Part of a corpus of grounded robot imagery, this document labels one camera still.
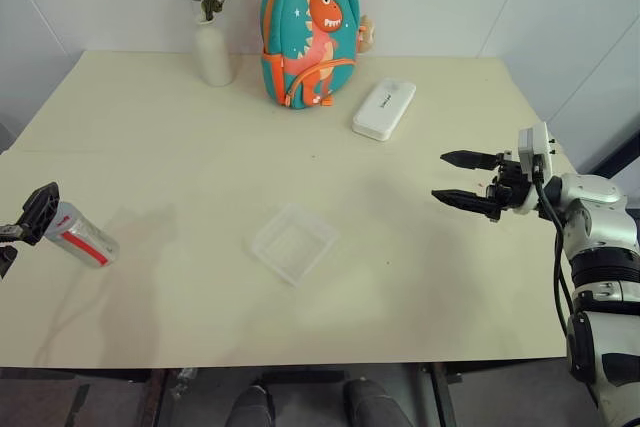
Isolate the dark rounded shape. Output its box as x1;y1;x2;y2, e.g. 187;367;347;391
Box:
342;378;402;427
226;384;277;427

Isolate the black metal table leg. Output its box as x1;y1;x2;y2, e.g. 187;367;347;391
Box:
418;363;457;427

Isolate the clear plastic wrapper scrap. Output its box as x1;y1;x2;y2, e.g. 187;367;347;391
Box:
171;366;199;401

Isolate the teal dinosaur backpack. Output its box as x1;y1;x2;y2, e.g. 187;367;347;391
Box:
258;0;362;111

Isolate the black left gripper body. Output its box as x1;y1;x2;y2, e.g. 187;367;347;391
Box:
0;222;24;280

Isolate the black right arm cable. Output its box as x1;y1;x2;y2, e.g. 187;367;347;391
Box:
531;161;577;339

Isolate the rusty brown metal bar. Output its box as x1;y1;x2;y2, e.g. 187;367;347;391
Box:
138;369;170;427

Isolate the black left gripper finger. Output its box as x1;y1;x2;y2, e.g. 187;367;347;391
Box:
17;181;62;247

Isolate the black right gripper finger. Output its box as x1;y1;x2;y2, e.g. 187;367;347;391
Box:
439;149;501;171
431;189;502;222

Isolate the beige plush toy pendant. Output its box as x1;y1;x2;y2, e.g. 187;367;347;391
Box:
357;14;378;53

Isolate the white rectangular case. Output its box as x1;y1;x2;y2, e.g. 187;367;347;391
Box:
351;77;418;142

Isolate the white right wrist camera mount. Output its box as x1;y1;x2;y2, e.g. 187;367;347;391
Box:
514;120;557;217

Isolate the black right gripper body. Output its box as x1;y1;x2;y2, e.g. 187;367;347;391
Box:
483;149;540;212

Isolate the white red-labelled tube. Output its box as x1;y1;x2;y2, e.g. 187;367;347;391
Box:
44;200;121;269

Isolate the clear plastic tray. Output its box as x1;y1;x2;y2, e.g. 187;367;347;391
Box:
248;203;342;289

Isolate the white ceramic vase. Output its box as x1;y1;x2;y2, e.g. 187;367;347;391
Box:
193;18;234;87

